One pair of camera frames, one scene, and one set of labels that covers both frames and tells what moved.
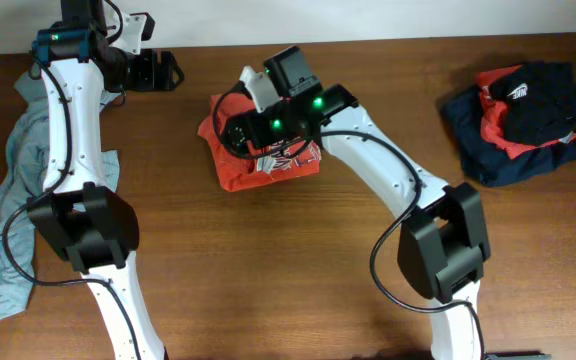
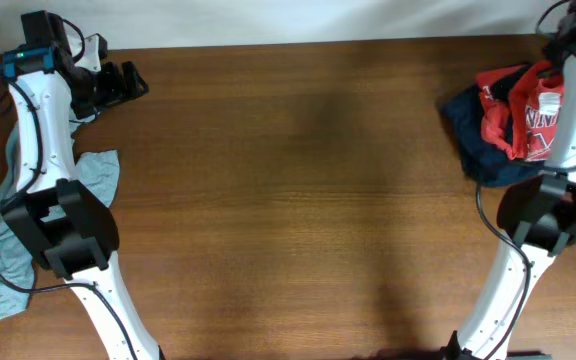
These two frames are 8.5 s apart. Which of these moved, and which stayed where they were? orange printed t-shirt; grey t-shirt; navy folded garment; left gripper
Moved: orange printed t-shirt; left gripper
Stayed: grey t-shirt; navy folded garment
